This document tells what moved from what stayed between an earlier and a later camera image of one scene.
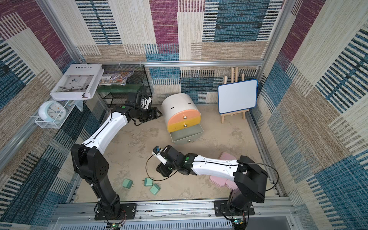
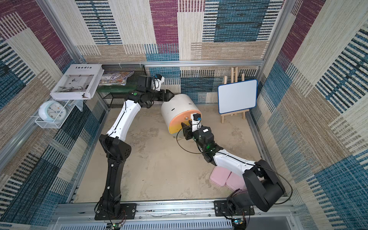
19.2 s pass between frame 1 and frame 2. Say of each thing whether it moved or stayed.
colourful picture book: stayed
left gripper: moved
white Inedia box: stayed
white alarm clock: stayed
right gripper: moved
